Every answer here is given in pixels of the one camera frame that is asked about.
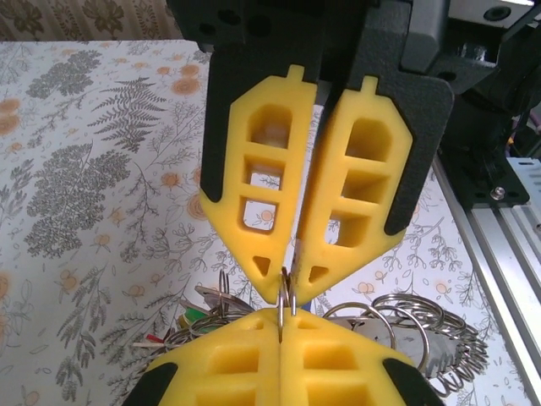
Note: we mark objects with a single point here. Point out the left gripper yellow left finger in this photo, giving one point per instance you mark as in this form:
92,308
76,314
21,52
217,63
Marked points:
245,334

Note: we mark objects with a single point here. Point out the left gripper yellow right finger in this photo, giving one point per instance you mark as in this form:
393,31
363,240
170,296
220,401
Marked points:
334,338

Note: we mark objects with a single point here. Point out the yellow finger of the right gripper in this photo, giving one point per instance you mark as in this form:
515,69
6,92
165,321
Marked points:
291,190
325,199

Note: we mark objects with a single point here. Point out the small steel split keyring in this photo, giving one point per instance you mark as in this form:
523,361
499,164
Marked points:
280,308

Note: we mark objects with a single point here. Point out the metal disc with many keyrings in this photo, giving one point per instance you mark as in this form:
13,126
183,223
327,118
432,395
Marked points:
444,351

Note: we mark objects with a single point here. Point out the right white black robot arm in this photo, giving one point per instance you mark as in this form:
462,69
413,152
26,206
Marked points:
477,127

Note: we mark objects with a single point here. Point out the green key tag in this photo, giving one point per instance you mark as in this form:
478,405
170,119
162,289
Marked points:
195,316

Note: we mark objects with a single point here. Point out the red key tag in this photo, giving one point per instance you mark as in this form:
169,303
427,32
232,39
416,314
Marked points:
158,338

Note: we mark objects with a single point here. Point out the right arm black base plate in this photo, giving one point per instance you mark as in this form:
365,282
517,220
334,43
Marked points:
498,199

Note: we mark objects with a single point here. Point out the aluminium mounting rail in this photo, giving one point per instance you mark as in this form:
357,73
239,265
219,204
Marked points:
507,262

